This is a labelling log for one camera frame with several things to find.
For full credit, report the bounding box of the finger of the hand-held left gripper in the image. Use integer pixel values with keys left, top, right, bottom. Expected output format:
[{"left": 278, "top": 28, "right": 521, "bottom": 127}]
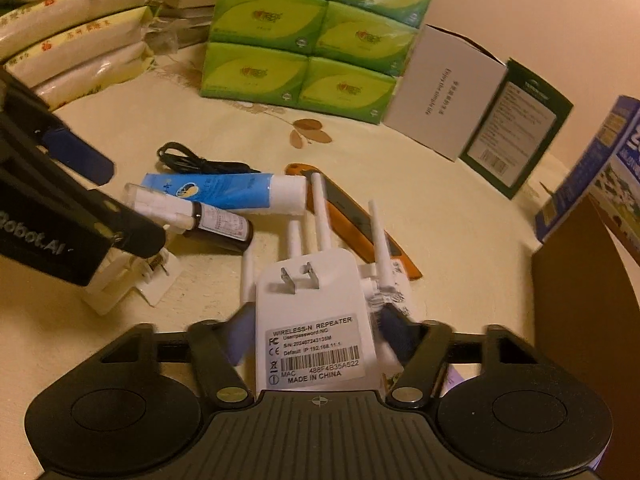
[
  {"left": 0, "top": 69, "right": 115, "bottom": 184},
  {"left": 64, "top": 179, "right": 167, "bottom": 262}
]

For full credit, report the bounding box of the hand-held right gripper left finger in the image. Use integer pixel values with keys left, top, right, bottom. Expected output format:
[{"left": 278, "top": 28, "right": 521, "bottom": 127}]
[{"left": 100, "top": 304, "right": 259, "bottom": 409}]

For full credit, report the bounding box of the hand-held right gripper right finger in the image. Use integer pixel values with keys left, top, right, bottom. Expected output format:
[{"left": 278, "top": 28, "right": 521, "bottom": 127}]
[{"left": 377, "top": 302, "right": 537, "bottom": 409}]

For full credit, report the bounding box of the white plastic holder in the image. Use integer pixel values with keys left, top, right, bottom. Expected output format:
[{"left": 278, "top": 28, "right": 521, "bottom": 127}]
[{"left": 81, "top": 247, "right": 181, "bottom": 317}]

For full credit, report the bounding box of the white wifi repeater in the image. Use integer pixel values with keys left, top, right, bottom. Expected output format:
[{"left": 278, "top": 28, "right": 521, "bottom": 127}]
[{"left": 240, "top": 172, "right": 401, "bottom": 396}]

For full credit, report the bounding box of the brown spray bottle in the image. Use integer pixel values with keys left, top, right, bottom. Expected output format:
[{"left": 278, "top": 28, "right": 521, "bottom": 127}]
[{"left": 124, "top": 182, "right": 254, "bottom": 253}]

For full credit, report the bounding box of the black cable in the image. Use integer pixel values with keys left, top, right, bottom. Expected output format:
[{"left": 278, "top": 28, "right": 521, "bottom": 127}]
[{"left": 156, "top": 142, "right": 261, "bottom": 175}]

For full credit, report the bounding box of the brown cardboard box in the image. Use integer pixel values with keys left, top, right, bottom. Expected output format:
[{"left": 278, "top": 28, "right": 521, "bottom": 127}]
[{"left": 530, "top": 195, "right": 640, "bottom": 461}]

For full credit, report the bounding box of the yellow white food packet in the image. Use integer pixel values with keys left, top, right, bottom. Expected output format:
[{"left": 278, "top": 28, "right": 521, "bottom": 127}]
[
  {"left": 10, "top": 40, "right": 151, "bottom": 91},
  {"left": 0, "top": 6, "right": 153, "bottom": 68},
  {"left": 35, "top": 55, "right": 158, "bottom": 111}
]

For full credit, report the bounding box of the blue white tube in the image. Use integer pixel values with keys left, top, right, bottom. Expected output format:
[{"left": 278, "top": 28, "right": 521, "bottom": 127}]
[{"left": 137, "top": 172, "right": 307, "bottom": 217}]

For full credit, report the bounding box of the orange utility knife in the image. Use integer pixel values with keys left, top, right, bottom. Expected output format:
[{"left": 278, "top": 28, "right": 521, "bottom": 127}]
[{"left": 285, "top": 162, "right": 423, "bottom": 281}]

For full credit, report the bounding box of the cream printed tablecloth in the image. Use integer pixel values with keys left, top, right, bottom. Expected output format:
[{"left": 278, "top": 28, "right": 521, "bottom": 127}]
[{"left": 0, "top": 35, "right": 596, "bottom": 480}]

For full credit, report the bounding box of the clear plastic bag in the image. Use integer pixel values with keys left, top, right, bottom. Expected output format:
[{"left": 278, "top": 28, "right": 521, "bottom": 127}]
[{"left": 145, "top": 22, "right": 181, "bottom": 56}]

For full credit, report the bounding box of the stack of books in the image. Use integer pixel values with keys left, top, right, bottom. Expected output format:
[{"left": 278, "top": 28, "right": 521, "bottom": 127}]
[{"left": 157, "top": 0, "right": 221, "bottom": 46}]

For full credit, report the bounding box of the bundle of green tissue packs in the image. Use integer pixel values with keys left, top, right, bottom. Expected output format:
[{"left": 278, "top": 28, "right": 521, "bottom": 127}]
[{"left": 199, "top": 0, "right": 432, "bottom": 126}]

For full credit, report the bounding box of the white cardboard box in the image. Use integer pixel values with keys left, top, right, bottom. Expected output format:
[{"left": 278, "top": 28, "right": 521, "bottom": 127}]
[{"left": 382, "top": 24, "right": 508, "bottom": 162}]

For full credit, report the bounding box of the dark green product box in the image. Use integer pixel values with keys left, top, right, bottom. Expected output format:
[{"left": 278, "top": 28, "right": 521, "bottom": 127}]
[{"left": 459, "top": 57, "right": 575, "bottom": 201}]

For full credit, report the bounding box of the blue milk carton box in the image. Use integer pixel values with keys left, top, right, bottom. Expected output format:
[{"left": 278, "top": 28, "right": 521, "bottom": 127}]
[{"left": 532, "top": 95, "right": 640, "bottom": 246}]

